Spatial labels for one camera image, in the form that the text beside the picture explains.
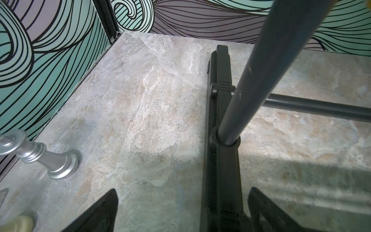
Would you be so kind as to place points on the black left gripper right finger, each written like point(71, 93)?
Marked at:
point(266, 216)

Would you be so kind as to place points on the black clothes rack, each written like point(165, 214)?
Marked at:
point(288, 27)

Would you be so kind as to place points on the silver chess pawn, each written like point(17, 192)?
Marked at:
point(58, 165)

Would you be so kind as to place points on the cream chess pawn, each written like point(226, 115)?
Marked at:
point(19, 224)

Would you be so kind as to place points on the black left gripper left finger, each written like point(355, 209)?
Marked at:
point(100, 217)

